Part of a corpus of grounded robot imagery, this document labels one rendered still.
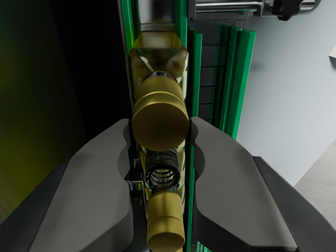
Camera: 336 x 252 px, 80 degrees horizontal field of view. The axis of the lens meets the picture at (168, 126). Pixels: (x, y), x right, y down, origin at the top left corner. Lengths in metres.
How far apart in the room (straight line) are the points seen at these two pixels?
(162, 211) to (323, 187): 2.32
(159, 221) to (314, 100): 0.60
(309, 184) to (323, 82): 1.73
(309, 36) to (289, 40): 0.05
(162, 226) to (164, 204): 0.02
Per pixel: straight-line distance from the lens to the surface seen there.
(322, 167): 2.26
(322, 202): 2.66
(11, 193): 0.21
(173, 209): 0.20
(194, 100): 0.33
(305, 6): 0.36
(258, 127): 0.67
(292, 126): 0.73
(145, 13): 0.38
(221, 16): 0.39
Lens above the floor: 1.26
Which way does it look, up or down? 59 degrees down
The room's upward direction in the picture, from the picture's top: 175 degrees clockwise
